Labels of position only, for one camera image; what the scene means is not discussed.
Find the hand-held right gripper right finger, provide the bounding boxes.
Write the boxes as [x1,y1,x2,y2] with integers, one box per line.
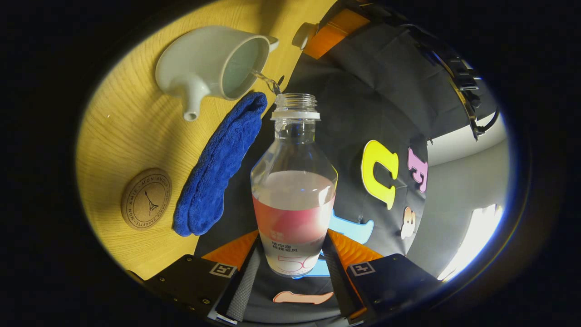
[321,228,443,324]

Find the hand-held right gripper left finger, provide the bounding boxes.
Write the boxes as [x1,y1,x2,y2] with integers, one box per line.
[144,229,261,325]

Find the white teacup lid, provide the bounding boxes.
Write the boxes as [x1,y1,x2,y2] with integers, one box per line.
[292,23,318,50]

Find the clear plastic water bottle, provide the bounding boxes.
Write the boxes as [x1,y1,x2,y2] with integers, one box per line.
[250,93,339,278]

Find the round cork coaster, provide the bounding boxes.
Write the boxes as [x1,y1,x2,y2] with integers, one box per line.
[120,168,172,231]

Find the white ceramic teacup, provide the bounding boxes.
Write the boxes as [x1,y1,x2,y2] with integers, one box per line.
[155,25,279,122]

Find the black backdrop cloth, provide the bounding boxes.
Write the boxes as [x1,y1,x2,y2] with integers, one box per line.
[195,20,482,324]

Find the blue towel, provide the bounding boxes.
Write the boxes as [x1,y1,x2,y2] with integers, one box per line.
[173,92,268,237]

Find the black stand frame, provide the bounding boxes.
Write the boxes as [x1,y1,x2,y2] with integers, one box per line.
[404,23,500,141]

